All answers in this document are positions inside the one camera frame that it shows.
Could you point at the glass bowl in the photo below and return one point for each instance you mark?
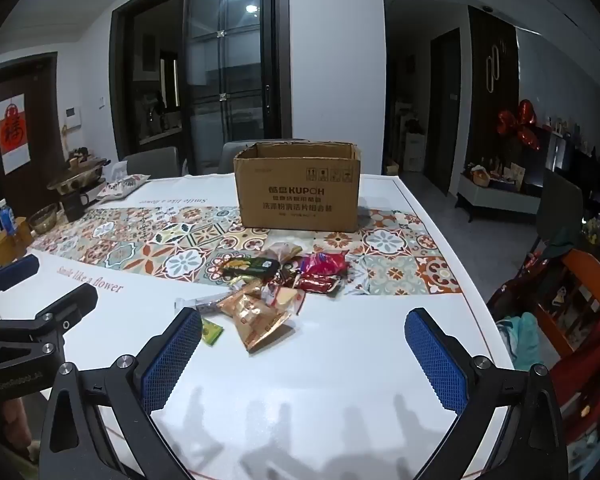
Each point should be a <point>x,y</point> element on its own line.
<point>42,219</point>

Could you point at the white snack bag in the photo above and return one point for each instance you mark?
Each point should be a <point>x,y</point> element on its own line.
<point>122,187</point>

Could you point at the red foil balloons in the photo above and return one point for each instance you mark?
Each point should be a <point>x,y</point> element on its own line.
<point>525,115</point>

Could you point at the glass sliding door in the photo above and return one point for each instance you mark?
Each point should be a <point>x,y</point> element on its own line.
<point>230,60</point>

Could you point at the person's left hand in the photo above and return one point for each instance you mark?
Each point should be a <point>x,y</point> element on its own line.
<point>12,425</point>

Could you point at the brown wooden door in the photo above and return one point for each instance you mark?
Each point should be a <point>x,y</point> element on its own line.
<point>40,135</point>

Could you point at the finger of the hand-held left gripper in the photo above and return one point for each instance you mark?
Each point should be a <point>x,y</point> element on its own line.
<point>72,300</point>
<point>15,270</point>

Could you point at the white wall intercom panel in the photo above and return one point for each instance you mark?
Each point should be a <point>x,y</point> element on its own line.
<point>73,116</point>

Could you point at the teal cloth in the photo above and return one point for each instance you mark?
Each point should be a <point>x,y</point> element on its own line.
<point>522,337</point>

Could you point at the metal hot pot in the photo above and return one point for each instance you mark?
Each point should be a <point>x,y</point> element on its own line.
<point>75,177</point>

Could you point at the beige snack packet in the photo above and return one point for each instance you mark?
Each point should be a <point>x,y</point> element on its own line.
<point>285,251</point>

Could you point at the large red snack packet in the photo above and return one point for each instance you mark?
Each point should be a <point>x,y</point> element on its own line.
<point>325,262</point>

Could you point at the white hallway carton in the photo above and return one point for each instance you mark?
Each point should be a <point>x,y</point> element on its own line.
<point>415,155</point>

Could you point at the brown cardboard box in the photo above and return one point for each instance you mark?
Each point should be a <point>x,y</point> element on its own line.
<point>295,195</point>

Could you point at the dark green snack packet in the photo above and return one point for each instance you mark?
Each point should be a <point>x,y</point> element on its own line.
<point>252,267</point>

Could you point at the grey dining chair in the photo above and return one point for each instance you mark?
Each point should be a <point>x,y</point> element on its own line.
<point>152,162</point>
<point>227,157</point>

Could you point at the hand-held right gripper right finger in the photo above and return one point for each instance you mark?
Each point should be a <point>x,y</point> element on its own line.
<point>435,360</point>

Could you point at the orange wooden chair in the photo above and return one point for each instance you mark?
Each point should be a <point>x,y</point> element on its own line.
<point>580,265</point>

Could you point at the white low cabinet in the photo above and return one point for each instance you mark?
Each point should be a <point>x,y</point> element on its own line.
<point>495,197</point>

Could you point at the dark chair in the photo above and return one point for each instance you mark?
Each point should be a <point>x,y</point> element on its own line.
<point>560,205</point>

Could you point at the tan snack packet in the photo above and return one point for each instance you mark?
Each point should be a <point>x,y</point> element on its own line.
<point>262,332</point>
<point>240,305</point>

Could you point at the small green snack packet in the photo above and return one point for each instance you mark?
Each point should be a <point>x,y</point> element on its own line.
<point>211,332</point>

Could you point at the wooden box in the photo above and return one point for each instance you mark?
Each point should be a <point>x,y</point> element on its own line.
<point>5,250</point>

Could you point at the woven basket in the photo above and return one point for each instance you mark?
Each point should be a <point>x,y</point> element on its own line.
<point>479,175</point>

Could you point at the red and white wall poster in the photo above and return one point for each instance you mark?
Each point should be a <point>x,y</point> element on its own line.
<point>12,135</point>

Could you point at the blue bottle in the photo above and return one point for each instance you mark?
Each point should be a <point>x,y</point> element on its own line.
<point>7,220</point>

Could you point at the black mug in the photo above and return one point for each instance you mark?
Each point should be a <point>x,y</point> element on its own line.
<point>72,207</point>

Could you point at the small red snack packet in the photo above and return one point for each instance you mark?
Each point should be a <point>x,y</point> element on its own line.
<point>320,285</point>

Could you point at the clear wrapped snack bar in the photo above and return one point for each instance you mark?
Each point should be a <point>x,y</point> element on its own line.
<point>202,306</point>

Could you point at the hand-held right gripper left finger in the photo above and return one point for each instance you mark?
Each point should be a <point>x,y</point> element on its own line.
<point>172,357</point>

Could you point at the dark hallway door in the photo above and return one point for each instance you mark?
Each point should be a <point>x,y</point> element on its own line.
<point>442,110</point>

